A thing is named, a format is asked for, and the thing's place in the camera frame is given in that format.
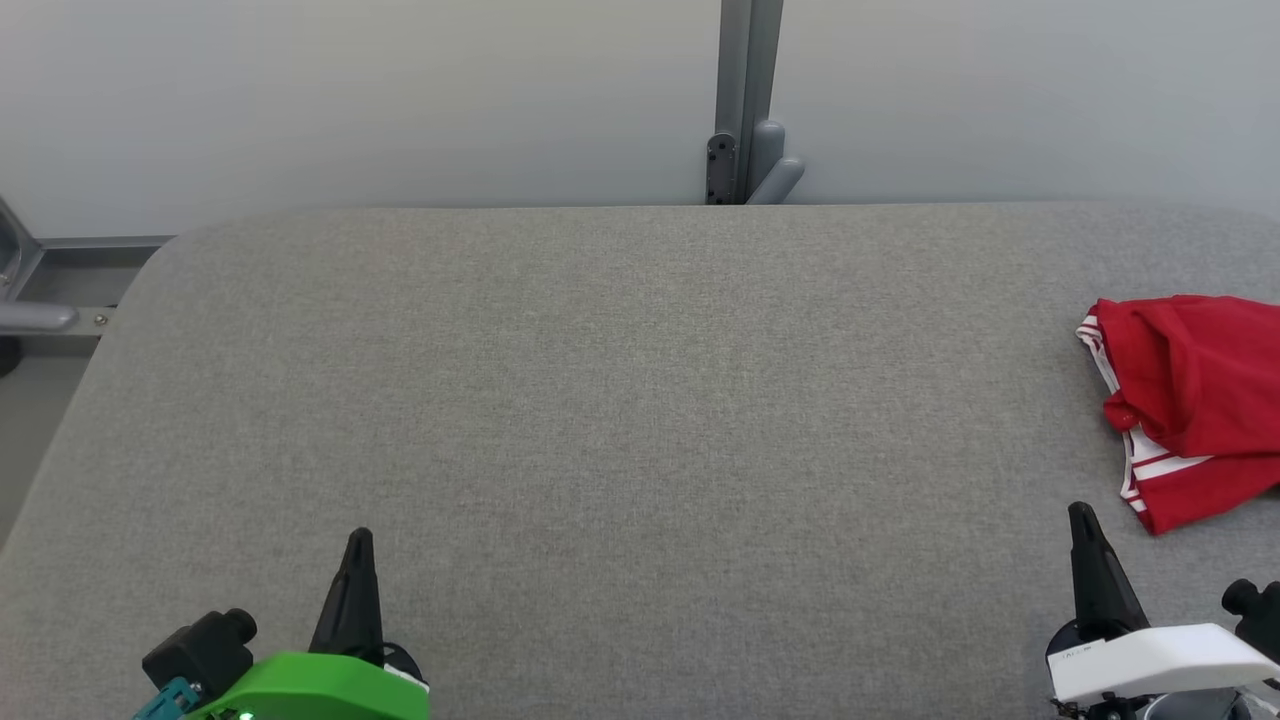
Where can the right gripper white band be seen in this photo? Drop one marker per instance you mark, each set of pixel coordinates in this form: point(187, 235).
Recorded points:
point(1160, 660)

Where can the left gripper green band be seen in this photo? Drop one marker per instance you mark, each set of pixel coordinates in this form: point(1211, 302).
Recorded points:
point(320, 690)

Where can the red Bulls 23 jersey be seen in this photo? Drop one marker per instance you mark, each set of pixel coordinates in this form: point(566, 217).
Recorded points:
point(1200, 380)

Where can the grey metal tube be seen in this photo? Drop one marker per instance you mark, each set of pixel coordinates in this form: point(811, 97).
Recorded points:
point(35, 318)

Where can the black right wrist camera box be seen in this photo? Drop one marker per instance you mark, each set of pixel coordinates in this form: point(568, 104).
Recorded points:
point(1260, 615)

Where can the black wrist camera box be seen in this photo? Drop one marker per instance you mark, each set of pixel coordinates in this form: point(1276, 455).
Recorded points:
point(195, 650)
point(1260, 615)

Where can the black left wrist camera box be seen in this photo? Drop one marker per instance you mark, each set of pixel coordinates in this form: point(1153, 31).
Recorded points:
point(195, 650)

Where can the grey metal wall rail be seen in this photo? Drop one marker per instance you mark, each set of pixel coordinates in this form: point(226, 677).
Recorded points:
point(80, 270)

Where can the grey wall bracket post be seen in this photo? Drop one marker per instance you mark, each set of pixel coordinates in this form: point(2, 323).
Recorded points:
point(768, 140)

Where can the dark grey hinge bracket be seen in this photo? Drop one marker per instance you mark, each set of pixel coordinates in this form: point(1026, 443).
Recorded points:
point(721, 170)

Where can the grey metal post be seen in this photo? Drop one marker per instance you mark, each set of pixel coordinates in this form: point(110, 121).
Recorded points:
point(750, 60)

